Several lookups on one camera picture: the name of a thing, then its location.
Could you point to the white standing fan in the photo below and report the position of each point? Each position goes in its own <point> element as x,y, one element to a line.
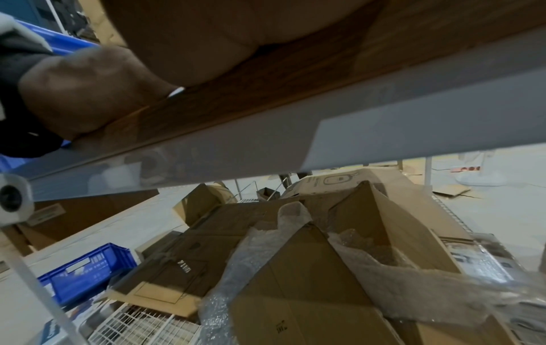
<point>479,175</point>

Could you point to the blue crate with white label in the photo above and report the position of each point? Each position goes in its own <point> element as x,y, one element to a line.
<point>85,273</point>

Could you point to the wooden table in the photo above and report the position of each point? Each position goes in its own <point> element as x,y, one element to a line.
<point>384,74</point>

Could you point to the clear plastic wrap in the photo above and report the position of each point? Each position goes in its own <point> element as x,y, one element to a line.
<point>401,276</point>

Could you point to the person's left hand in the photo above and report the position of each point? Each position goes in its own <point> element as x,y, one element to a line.
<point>94,91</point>

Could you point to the person's right hand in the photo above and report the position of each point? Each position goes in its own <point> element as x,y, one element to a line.
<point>205,34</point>

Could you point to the large open cardboard box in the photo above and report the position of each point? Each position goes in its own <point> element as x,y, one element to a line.
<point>307,290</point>

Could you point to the blue plastic crate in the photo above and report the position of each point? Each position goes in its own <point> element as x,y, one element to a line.
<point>60,39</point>

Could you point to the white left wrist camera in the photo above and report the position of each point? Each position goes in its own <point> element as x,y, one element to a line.
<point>13,199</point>

